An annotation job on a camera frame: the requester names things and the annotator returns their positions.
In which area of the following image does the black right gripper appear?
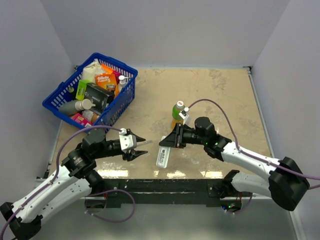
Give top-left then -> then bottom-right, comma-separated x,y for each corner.
159,123 -> 207,149

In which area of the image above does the white remote control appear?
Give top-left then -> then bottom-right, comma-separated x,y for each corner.
156,146 -> 171,169

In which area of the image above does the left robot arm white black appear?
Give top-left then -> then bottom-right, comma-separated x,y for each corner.
0,125 -> 145,240

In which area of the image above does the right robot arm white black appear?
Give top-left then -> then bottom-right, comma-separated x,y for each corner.
159,116 -> 310,211

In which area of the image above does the orange juice bottle green label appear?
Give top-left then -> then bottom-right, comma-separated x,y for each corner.
171,100 -> 185,130

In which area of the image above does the blue plastic basket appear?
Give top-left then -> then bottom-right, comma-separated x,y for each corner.
42,52 -> 138,129

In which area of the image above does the amber bottle white label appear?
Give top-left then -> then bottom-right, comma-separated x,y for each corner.
82,110 -> 100,124

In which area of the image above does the black product box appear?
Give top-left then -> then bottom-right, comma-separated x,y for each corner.
84,82 -> 115,114

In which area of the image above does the pink product box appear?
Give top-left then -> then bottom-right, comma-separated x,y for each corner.
70,113 -> 92,127

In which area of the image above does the white pump bottle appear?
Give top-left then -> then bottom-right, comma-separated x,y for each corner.
117,75 -> 129,92

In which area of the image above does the orange razor blade package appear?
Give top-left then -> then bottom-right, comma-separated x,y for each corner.
95,73 -> 119,97

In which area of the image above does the grey bottle beige cap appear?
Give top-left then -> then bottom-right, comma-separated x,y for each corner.
58,99 -> 96,116

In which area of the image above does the lime green box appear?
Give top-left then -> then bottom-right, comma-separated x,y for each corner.
75,79 -> 91,101

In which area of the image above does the beige cloth bag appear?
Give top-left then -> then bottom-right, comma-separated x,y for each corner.
81,58 -> 106,84

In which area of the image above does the clear handle screwdriver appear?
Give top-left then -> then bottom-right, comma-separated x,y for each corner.
137,140 -> 153,147

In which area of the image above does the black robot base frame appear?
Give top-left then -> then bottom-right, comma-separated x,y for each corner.
74,169 -> 252,210

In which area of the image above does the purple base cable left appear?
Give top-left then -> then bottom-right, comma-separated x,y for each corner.
84,187 -> 136,223

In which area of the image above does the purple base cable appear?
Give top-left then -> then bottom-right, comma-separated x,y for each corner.
84,187 -> 136,223
223,194 -> 253,216

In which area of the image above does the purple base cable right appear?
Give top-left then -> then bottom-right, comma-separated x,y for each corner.
223,194 -> 253,216

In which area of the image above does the aluminium table edge rail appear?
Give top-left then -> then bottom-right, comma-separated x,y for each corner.
242,66 -> 275,158

